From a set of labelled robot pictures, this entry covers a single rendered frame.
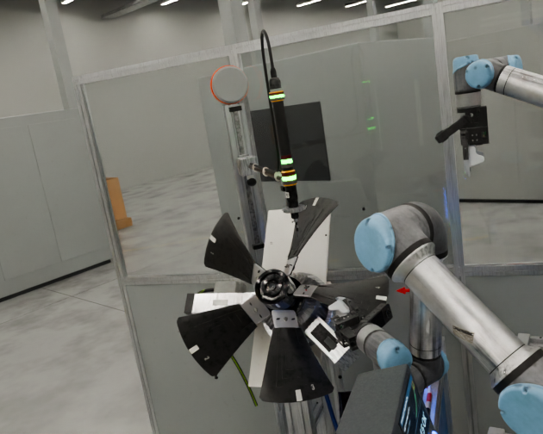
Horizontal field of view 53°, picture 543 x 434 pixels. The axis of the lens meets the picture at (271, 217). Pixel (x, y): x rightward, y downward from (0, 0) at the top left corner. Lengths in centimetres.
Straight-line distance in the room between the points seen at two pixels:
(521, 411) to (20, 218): 642
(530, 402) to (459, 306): 20
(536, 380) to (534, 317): 142
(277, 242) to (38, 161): 527
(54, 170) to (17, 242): 97
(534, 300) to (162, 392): 195
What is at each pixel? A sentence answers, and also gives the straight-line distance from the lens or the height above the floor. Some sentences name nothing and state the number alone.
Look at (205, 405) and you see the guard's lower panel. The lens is 312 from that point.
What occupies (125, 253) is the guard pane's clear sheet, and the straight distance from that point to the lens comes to 298.
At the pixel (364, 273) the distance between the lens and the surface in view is 247.
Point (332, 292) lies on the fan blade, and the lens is 174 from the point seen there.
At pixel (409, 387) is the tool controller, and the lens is 111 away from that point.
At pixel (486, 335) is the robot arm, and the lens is 111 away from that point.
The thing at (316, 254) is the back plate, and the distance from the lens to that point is 206.
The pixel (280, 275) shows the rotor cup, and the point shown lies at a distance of 176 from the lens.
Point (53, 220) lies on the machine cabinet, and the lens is 720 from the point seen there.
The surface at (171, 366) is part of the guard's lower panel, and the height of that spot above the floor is 49.
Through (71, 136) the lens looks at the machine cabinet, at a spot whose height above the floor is 171.
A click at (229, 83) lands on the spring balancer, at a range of 234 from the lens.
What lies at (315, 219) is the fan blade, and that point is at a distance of 182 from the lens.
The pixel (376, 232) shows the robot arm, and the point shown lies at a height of 150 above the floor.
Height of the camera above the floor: 180
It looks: 12 degrees down
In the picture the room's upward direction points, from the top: 9 degrees counter-clockwise
